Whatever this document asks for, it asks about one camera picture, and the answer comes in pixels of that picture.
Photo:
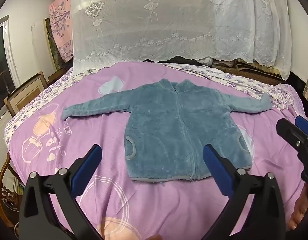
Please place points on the wooden picture frame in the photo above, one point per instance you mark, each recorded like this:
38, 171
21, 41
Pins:
26, 92

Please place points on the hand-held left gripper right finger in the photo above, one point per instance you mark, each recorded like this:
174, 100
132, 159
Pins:
217, 172

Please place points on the person's right hand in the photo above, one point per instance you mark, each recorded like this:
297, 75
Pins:
298, 212

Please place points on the white lace cover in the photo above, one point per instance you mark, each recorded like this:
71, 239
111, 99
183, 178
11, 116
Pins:
164, 22

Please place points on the window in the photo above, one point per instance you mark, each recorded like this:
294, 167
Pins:
1, 67

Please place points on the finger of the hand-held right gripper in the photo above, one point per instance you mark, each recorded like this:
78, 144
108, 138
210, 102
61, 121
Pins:
303, 125
291, 133

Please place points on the purple printed blanket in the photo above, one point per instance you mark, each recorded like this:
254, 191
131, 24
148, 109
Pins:
94, 130

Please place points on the floral bed sheet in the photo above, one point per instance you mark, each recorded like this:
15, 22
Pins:
243, 80

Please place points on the wooden chair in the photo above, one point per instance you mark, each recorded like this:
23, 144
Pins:
10, 192

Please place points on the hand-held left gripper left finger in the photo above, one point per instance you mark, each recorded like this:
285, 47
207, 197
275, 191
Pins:
86, 172

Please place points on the brown wooden board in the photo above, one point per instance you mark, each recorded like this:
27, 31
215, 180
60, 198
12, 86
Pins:
253, 71

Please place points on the blue fleece jacket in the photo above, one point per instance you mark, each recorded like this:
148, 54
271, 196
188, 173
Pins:
166, 130

